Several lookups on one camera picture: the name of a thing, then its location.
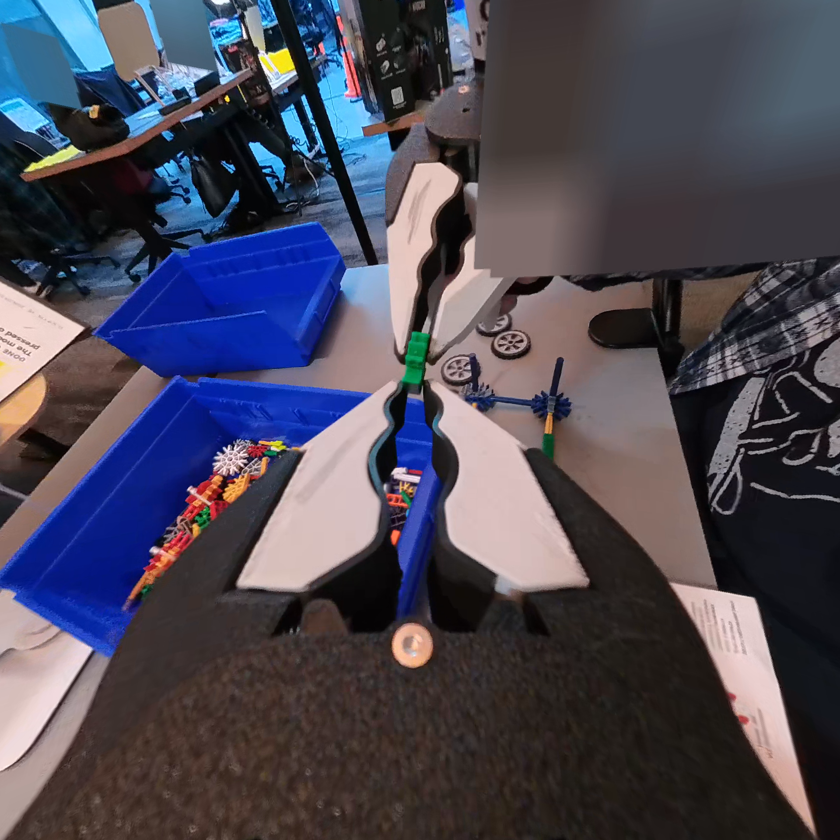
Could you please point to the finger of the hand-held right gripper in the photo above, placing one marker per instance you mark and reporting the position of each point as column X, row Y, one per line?
column 420, row 250
column 466, row 309

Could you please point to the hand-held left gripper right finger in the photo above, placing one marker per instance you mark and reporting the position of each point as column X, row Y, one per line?
column 505, row 505

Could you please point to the white paper sheet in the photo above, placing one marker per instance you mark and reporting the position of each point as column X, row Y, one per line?
column 33, row 335

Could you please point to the toy instruction sheet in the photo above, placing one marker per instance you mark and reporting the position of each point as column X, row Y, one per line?
column 748, row 683

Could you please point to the blue yellow toy rod frame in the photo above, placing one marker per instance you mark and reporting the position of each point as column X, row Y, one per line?
column 525, row 400

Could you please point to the black cardboard boxes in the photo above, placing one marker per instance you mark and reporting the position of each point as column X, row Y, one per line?
column 400, row 53

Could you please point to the long wooden desk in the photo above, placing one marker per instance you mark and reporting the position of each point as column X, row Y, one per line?
column 131, row 125

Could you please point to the pile of colourful toy pieces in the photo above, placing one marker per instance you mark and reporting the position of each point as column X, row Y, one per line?
column 210, row 505

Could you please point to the person's dark printed shirt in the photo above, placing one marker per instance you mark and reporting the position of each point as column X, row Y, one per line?
column 775, row 460

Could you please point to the green toy connector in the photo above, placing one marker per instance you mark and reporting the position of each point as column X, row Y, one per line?
column 416, row 357

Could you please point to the blue bin with white label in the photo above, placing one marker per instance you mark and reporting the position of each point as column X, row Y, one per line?
column 105, row 512

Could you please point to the blue plastic bin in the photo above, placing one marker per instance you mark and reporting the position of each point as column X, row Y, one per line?
column 223, row 295

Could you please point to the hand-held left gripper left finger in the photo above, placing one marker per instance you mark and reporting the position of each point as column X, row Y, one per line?
column 328, row 505

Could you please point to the black metal post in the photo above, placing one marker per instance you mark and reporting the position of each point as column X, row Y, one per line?
column 322, row 118

